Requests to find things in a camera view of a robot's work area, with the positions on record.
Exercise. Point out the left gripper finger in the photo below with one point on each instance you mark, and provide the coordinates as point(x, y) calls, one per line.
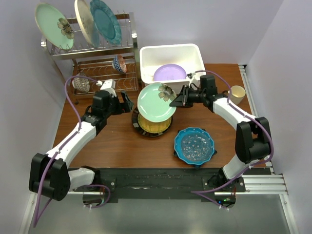
point(127, 106)
point(125, 97)

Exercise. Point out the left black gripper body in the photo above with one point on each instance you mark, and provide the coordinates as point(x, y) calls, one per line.
point(114, 105)

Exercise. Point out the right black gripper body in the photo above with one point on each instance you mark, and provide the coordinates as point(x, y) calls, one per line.
point(196, 96)

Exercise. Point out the mint floral plate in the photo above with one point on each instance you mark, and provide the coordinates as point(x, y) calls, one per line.
point(54, 26)
point(154, 102)

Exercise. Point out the lilac plate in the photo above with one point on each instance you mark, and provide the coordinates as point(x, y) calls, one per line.
point(169, 72)

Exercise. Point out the yellow woven pattern plate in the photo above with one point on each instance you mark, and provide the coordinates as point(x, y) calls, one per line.
point(153, 127)

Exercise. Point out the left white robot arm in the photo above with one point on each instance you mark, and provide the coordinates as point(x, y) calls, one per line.
point(49, 174)

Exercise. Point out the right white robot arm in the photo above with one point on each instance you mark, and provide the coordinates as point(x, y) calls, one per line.
point(253, 142)

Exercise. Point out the white plastic bin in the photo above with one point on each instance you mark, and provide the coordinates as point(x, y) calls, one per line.
point(187, 56)

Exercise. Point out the black striped plate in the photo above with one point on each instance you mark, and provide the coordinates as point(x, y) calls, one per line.
point(140, 130)

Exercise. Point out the cream mug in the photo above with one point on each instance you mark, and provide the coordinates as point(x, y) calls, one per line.
point(237, 94)

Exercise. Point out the grey patterned bowl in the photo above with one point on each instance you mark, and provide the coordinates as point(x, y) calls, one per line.
point(81, 84)

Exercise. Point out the metal dish rack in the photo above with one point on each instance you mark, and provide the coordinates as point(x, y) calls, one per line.
point(96, 63)

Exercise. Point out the blue patterned bowl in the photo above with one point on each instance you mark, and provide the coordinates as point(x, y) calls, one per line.
point(119, 64)

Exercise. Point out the blue scalloped plate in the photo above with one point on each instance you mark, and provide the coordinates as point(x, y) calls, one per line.
point(194, 146)

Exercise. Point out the teal plate on rack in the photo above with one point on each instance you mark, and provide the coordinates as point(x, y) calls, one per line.
point(106, 21)

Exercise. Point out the mint floral plate on rack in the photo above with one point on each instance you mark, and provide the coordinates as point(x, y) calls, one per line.
point(54, 26)

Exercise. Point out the cream plate on rack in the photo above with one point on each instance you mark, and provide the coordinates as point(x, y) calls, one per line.
point(85, 20)

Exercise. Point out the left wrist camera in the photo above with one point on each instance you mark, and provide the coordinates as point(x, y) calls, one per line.
point(107, 85)

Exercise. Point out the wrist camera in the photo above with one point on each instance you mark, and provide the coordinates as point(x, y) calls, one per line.
point(193, 78)
point(107, 85)

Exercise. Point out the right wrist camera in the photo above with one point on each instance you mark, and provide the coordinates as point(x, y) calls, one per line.
point(193, 78)

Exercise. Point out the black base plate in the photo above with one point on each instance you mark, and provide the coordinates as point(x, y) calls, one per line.
point(157, 183)

